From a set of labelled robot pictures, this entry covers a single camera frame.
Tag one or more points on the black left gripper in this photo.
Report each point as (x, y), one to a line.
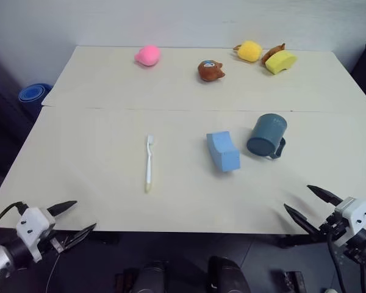
(53, 243)

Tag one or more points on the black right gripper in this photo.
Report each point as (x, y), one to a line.
(332, 228)

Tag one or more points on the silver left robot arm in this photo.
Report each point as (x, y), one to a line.
(0, 254)

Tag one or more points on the dark rounded shape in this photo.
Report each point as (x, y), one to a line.
(227, 276)
(149, 276)

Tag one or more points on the white toothbrush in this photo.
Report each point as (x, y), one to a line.
(148, 164)

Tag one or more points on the blue curved sponge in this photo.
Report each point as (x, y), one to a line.
(224, 152)

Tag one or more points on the yellow round plush toy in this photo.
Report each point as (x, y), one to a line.
(249, 51)

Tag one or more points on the brown plush bear toy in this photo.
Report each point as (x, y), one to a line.
(210, 71)

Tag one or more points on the pink plush toy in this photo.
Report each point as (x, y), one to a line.
(148, 55)

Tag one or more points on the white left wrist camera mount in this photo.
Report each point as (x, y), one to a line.
(33, 224)

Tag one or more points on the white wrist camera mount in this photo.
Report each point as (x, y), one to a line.
(352, 213)
(33, 224)

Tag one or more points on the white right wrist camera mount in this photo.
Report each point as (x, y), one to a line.
(352, 213)

